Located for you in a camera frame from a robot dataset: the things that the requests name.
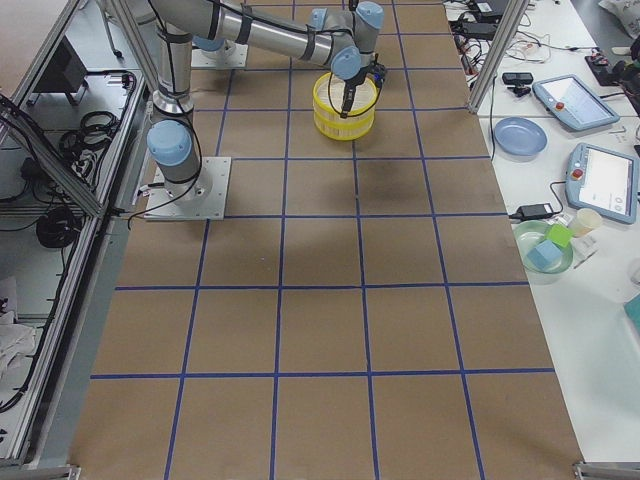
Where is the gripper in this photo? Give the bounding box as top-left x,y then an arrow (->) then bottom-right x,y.
340,77 -> 370,119

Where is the yellow steamer top layer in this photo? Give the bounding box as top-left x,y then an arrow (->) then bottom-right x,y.
312,73 -> 379,120

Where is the yellow steamer layer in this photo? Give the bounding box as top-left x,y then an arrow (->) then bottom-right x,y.
312,73 -> 379,120
314,109 -> 375,141

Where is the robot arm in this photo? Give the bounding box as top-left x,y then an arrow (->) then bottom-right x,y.
150,1 -> 384,118
112,1 -> 211,204

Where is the yellow steamer bottom layer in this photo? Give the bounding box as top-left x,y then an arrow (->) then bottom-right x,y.
314,109 -> 375,141

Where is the blue plate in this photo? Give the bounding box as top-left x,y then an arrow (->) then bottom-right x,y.
494,117 -> 547,157

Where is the black power adapter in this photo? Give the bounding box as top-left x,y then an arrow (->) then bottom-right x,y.
509,203 -> 557,222

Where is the teach pendant far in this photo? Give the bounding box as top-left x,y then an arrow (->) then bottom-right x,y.
531,74 -> 620,131

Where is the teach pendant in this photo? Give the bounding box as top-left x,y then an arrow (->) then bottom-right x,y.
565,143 -> 639,225
531,74 -> 620,131

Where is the green foam block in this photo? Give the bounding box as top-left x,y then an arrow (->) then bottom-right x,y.
545,224 -> 573,249

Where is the green bowl with blocks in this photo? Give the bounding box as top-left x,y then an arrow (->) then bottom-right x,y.
513,220 -> 573,274

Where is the blue foam block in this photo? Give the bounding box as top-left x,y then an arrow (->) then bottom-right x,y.
526,240 -> 563,271

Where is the teach pendant near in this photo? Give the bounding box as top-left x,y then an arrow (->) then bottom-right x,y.
565,143 -> 639,225

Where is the paper cup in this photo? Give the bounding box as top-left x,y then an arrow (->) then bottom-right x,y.
569,208 -> 603,238

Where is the white crumpled cloth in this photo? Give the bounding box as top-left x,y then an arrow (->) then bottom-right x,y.
0,311 -> 36,376

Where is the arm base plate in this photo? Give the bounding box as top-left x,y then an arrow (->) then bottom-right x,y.
191,41 -> 249,70
143,157 -> 232,221

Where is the aluminium frame post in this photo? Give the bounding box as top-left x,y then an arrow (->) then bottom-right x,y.
467,0 -> 529,114

